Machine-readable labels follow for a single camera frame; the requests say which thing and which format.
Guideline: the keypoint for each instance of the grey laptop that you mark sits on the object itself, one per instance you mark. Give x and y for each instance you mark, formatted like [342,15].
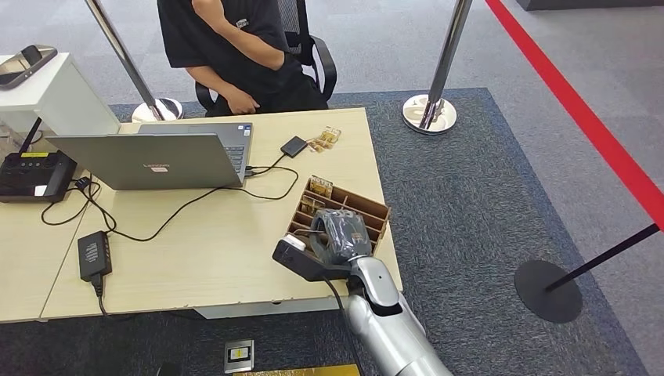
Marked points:
[150,162]

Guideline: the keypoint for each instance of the chrome stanchion post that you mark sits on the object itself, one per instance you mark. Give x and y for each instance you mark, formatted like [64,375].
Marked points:
[446,57]
[124,57]

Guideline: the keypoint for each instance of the person's right forearm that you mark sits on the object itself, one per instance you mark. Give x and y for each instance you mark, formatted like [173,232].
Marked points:
[207,78]

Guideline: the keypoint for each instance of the person's left forearm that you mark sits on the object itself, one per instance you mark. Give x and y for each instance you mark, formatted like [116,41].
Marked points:
[244,39]

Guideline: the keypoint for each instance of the person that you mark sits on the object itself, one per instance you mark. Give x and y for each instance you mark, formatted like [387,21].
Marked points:
[259,83]

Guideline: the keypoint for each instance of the white cabinet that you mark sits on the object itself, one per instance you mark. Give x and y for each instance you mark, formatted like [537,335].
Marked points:
[62,98]

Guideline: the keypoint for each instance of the person's right hand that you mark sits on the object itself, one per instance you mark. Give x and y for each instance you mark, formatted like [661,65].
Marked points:
[243,103]

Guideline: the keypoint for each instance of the brown wooden card holder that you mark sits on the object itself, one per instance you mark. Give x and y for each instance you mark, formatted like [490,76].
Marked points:
[363,207]

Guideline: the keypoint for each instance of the silver floor socket box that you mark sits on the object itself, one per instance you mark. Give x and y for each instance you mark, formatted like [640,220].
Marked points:
[238,356]

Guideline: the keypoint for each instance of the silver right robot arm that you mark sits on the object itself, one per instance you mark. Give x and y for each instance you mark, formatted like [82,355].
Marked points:
[389,322]

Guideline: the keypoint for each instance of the blue grey carpet rug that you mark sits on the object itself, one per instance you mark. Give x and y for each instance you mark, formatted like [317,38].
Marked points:
[467,207]

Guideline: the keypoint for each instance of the black power adapter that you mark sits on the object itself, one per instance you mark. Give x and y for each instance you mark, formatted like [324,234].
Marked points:
[94,255]

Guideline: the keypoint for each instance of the black square card reader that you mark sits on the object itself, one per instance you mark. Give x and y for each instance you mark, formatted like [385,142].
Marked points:
[294,147]

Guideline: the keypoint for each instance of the red floor tape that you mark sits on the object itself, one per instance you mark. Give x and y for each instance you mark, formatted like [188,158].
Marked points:
[570,98]

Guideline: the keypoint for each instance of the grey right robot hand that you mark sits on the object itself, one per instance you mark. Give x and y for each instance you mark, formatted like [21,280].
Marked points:
[342,236]

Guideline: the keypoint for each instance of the black office chair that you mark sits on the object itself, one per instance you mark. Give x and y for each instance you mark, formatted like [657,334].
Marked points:
[324,67]

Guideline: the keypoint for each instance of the black router with antenna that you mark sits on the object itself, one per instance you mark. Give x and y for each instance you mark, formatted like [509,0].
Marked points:
[32,176]

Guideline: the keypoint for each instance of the gold hotel key card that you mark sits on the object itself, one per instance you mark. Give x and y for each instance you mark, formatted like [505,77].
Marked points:
[311,205]
[320,187]
[330,136]
[316,146]

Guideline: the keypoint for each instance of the black stanchion post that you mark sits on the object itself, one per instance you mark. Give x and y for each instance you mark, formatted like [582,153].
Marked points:
[547,293]

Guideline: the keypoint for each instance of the gold floor plate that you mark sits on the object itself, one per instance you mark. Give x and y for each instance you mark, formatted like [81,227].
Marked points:
[301,371]

